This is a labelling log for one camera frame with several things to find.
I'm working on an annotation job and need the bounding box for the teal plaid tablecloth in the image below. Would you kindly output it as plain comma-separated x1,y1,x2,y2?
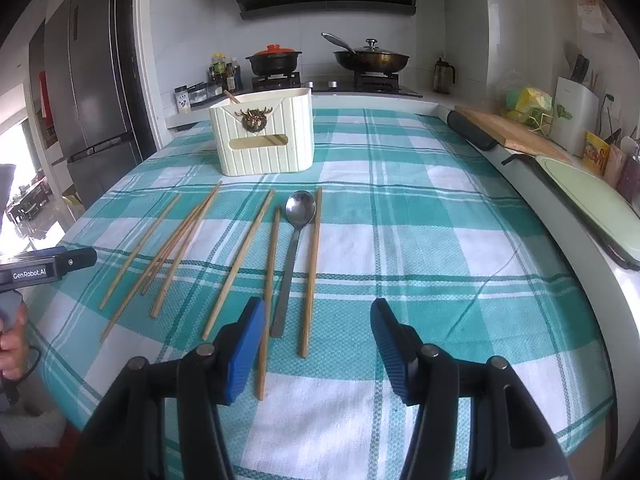
40,107,616,480

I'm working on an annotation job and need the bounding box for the black cable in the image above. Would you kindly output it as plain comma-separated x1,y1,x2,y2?
17,346,44,383

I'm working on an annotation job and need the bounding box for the metal spoon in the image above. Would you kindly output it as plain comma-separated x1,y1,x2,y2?
270,190,317,338

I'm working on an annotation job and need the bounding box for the black wok glass lid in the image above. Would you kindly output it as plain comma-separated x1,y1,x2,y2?
321,32,411,73

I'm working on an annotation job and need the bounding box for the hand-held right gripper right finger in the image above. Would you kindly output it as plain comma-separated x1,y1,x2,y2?
370,298,571,480

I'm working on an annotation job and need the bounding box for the dark glass french press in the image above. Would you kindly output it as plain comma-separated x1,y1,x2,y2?
433,56,456,94

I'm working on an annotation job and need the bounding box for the cream ribbed utensil holder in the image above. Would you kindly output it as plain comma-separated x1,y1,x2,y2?
209,88,314,177

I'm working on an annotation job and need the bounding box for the person's left hand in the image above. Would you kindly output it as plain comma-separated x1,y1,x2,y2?
0,305,30,382

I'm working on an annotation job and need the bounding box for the white knife holder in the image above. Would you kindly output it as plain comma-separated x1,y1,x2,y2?
550,76,601,156

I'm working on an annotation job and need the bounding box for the grey refrigerator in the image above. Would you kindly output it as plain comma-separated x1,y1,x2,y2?
42,0,143,211

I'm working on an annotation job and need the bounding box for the group of condiment bottles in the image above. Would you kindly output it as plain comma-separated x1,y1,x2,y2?
190,81,224,107

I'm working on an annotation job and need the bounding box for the black clay pot red lid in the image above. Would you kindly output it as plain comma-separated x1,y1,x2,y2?
245,44,304,77

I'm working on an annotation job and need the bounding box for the black gas stove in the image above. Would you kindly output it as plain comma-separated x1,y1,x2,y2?
250,72,423,98

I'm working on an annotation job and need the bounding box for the black tray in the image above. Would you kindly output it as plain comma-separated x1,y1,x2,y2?
501,152,640,272

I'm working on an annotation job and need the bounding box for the pink cup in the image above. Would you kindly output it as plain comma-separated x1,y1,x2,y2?
617,152,640,202

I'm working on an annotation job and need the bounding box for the pale green cutting board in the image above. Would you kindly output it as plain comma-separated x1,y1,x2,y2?
535,156,640,267

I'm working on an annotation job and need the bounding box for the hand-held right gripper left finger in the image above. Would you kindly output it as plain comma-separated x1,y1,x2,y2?
70,296,266,480

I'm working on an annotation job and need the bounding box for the black oblong case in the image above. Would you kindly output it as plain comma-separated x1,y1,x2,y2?
446,110,501,152

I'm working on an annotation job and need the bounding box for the yellow snack packet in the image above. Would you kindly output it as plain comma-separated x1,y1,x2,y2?
584,131,612,173

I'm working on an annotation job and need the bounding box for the hanging wall scroll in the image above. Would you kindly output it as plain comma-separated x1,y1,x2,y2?
575,0,614,36

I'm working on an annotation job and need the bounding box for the wooden cutting board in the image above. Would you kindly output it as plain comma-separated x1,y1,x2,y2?
455,106,572,163

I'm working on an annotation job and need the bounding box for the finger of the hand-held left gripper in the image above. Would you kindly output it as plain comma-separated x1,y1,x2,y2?
51,247,99,281

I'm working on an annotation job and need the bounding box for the clear plastic bag of produce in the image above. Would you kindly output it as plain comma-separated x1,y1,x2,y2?
500,72,557,127

